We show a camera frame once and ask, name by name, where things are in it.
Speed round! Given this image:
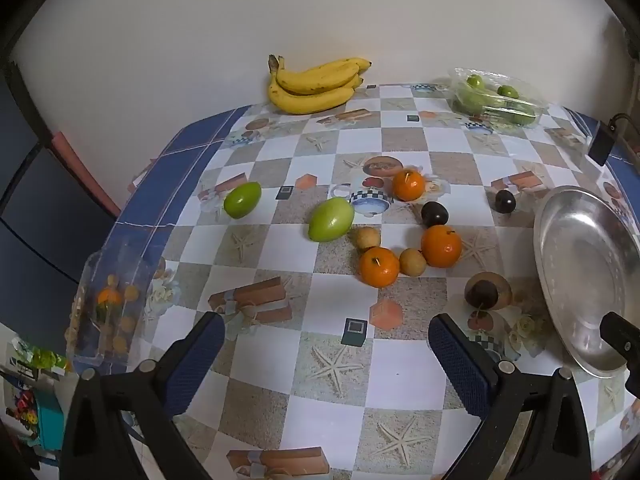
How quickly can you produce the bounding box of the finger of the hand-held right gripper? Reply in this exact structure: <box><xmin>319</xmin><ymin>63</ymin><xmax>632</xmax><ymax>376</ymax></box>
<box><xmin>600</xmin><ymin>312</ymin><xmax>640</xmax><ymax>396</ymax></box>

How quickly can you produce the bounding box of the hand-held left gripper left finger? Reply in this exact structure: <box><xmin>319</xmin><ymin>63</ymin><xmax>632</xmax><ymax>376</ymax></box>
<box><xmin>60</xmin><ymin>311</ymin><xmax>227</xmax><ymax>480</ymax></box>

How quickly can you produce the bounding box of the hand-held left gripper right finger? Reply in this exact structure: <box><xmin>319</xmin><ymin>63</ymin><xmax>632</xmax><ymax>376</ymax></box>
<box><xmin>428</xmin><ymin>313</ymin><xmax>593</xmax><ymax>480</ymax></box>

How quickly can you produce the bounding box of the round metal bowl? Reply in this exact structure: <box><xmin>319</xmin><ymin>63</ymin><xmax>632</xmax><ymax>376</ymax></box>
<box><xmin>532</xmin><ymin>185</ymin><xmax>640</xmax><ymax>378</ymax></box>

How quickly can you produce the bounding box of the small tan longan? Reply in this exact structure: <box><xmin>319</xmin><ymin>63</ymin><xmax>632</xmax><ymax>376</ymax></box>
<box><xmin>355</xmin><ymin>226</ymin><xmax>382</xmax><ymax>251</ymax></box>
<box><xmin>399</xmin><ymin>248</ymin><xmax>427</xmax><ymax>277</ymax></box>

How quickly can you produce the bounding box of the orange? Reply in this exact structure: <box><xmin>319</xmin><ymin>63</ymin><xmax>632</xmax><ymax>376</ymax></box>
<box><xmin>359</xmin><ymin>246</ymin><xmax>401</xmax><ymax>288</ymax></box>
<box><xmin>420</xmin><ymin>225</ymin><xmax>463</xmax><ymax>268</ymax></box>
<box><xmin>391</xmin><ymin>169</ymin><xmax>426</xmax><ymax>202</ymax></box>

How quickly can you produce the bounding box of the green mango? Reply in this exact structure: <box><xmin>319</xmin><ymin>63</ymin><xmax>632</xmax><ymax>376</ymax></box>
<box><xmin>222</xmin><ymin>181</ymin><xmax>263</xmax><ymax>220</ymax></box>
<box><xmin>306</xmin><ymin>197</ymin><xmax>356</xmax><ymax>243</ymax></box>

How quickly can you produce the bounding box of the clear plastic bag with fruit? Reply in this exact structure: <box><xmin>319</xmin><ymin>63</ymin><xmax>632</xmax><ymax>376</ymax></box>
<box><xmin>65</xmin><ymin>250</ymin><xmax>161</xmax><ymax>366</ymax></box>

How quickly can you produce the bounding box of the green plastic packet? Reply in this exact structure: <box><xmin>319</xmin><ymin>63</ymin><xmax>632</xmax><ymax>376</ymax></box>
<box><xmin>12</xmin><ymin>340</ymin><xmax>68</xmax><ymax>373</ymax></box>

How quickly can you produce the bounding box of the teal box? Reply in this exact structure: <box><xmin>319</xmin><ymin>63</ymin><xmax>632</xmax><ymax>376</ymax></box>
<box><xmin>35</xmin><ymin>395</ymin><xmax>66</xmax><ymax>451</ymax></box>

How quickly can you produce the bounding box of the black power adapter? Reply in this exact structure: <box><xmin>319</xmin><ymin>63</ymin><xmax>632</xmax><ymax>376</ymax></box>
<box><xmin>587</xmin><ymin>115</ymin><xmax>626</xmax><ymax>166</ymax></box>

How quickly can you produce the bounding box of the dark blue cabinet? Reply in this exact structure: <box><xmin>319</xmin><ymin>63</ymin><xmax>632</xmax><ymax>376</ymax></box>
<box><xmin>0</xmin><ymin>60</ymin><xmax>121</xmax><ymax>321</ymax></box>

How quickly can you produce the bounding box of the clear plastic box green fruit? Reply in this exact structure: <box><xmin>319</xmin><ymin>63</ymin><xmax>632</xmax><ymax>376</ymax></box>
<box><xmin>447</xmin><ymin>66</ymin><xmax>551</xmax><ymax>133</ymax></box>

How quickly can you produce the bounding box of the bunch of yellow bananas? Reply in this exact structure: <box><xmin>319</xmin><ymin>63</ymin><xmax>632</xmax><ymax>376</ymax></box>
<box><xmin>267</xmin><ymin>54</ymin><xmax>373</xmax><ymax>115</ymax></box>

